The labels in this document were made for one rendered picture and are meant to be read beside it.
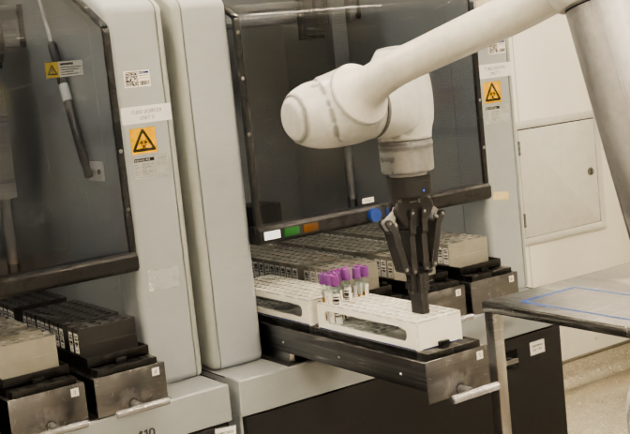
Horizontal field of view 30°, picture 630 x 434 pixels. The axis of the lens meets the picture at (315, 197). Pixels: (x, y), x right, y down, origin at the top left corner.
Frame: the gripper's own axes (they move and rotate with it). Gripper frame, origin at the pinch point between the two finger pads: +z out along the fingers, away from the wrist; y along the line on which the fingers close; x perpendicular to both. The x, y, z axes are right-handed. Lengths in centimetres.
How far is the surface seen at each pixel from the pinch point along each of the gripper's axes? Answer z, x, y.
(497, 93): -29, -41, -59
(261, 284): 3.7, -49.6, 1.3
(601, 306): 8.0, 10.5, -32.6
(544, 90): -20, -152, -186
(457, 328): 6.3, 5.0, -3.4
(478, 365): 12.3, 8.5, -4.5
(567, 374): 86, -151, -186
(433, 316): 3.5, 4.0, 0.6
